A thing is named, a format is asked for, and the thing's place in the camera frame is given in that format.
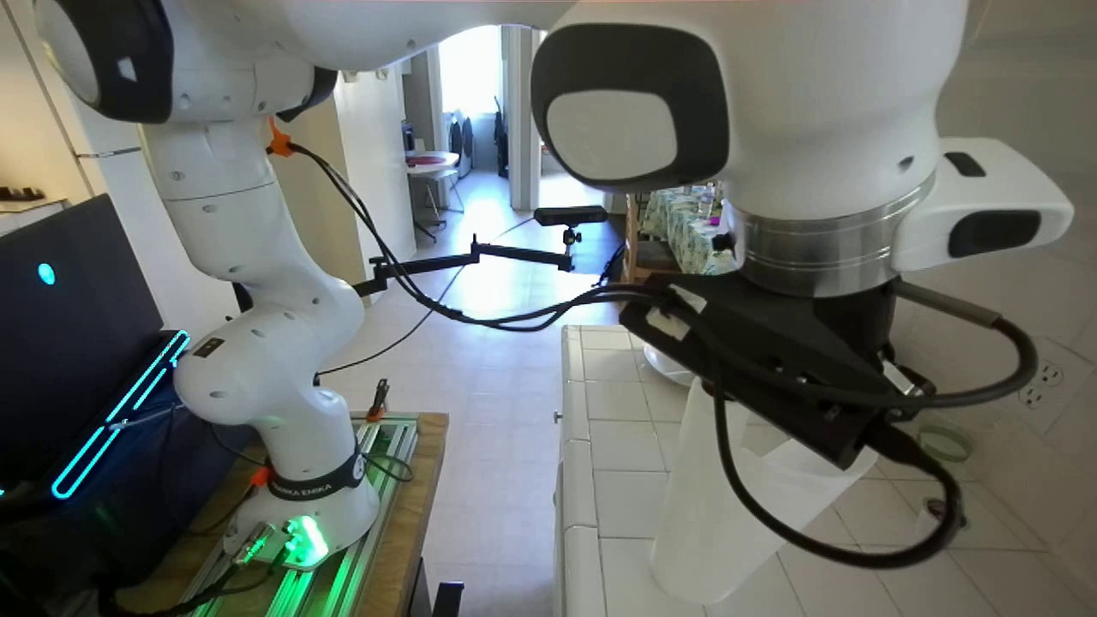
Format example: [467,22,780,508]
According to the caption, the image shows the white wall power outlet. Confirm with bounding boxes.
[1014,358,1069,416]

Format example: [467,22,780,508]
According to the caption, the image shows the black exterior camera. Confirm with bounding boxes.
[530,201,610,230]

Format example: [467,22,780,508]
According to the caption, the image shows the white upper cabinet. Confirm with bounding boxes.
[957,0,1097,153]

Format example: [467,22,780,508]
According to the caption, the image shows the green-lit metal base plate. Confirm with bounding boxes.
[186,419,420,617]

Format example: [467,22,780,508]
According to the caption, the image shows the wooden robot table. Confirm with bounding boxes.
[111,409,452,617]

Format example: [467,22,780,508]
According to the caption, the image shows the white paper towel roll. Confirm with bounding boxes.
[646,380,883,607]

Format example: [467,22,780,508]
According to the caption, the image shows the dark hanging bags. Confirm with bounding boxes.
[446,101,515,174]

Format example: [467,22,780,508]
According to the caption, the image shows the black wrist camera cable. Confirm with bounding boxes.
[268,128,1041,572]

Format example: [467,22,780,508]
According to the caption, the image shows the small hallway table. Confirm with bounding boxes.
[402,147,462,222]

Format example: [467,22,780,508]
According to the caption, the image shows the wooden dining chair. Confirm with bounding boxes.
[619,191,659,283]

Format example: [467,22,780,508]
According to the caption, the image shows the dining table with floral cloth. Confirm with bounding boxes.
[629,180,747,276]

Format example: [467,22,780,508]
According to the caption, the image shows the small red-handled clamp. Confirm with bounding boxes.
[364,374,395,424]

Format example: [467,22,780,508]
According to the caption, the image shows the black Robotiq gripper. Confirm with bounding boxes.
[786,283,909,367]

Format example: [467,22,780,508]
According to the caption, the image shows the small green-rimmed dish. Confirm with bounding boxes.
[913,424,978,467]

